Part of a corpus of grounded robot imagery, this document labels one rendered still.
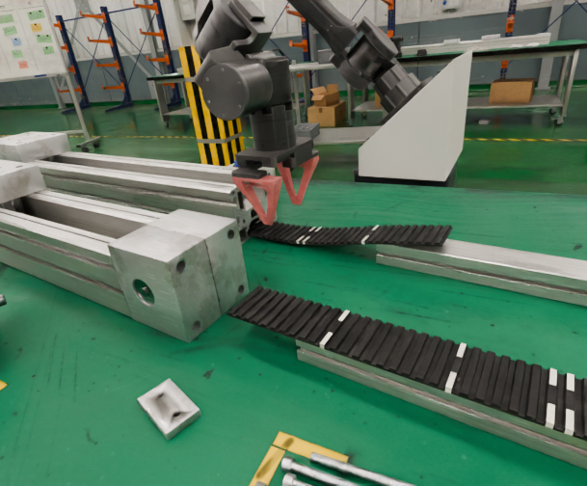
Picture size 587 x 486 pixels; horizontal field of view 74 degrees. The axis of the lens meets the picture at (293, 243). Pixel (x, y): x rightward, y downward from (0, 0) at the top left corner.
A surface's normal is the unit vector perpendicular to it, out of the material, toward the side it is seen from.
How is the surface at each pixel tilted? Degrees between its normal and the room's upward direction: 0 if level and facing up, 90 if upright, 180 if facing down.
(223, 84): 90
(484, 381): 0
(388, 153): 90
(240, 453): 0
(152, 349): 0
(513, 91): 90
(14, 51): 90
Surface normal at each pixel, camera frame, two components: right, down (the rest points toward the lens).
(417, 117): -0.47, 0.44
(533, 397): -0.10, -0.89
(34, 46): -0.10, 0.46
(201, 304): 0.84, 0.17
